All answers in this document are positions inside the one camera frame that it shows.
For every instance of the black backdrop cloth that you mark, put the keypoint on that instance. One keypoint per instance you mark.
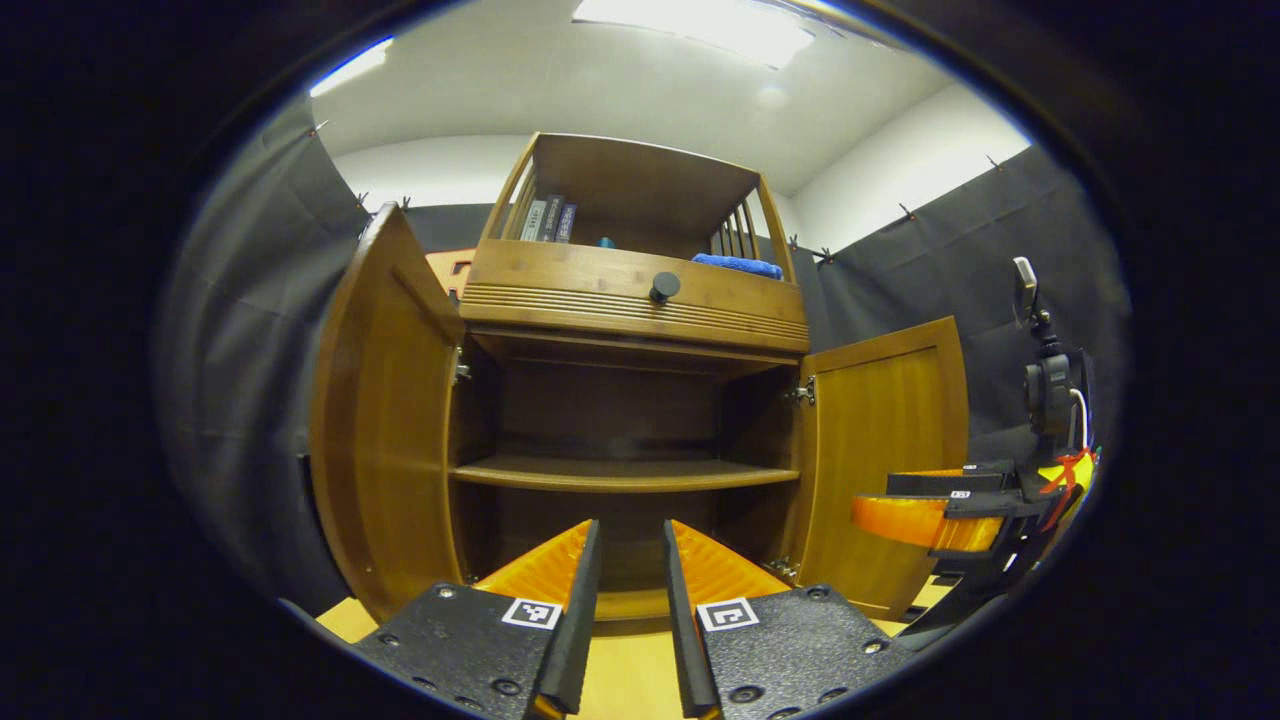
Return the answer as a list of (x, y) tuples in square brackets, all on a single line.
[(230, 400)]

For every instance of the metal door hinge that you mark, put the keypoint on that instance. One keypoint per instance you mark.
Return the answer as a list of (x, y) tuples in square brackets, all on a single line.
[(802, 391), (462, 372), (782, 569)]

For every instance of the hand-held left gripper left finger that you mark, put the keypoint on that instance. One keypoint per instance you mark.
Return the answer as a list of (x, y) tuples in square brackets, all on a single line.
[(578, 620)]

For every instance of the wooden cabinet drawer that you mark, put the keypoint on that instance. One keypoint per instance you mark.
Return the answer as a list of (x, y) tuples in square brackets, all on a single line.
[(580, 275)]

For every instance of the light grey book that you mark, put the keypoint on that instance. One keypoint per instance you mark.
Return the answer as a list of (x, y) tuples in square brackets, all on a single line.
[(534, 220)]

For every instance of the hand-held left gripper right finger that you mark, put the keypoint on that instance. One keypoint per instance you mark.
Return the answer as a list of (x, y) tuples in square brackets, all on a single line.
[(685, 620)]

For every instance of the blue folded towel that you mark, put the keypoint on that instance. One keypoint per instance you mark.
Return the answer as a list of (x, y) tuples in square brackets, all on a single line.
[(738, 265)]

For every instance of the wooden double-door shoe cabinet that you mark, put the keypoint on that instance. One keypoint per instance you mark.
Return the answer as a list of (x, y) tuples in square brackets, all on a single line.
[(640, 190)]

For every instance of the ceiling light panel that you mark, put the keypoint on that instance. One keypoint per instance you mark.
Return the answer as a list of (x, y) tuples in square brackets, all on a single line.
[(700, 25)]

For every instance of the black round drawer knob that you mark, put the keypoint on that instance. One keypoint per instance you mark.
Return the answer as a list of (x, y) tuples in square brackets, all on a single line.
[(664, 287)]

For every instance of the black book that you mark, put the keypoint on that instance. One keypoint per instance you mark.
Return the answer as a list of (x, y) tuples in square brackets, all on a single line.
[(552, 218)]

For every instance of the dark blue book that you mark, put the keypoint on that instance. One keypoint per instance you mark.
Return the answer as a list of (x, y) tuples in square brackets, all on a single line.
[(566, 224)]

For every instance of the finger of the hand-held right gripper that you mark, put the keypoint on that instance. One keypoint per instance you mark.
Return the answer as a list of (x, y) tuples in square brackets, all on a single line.
[(900, 520), (945, 484)]

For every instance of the wooden shoe cabinet door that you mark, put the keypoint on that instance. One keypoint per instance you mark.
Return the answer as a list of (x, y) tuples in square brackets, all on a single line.
[(880, 460), (385, 430)]

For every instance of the wooden inner cabinet shelf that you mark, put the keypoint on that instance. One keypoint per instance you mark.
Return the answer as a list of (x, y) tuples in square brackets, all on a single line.
[(620, 474)]

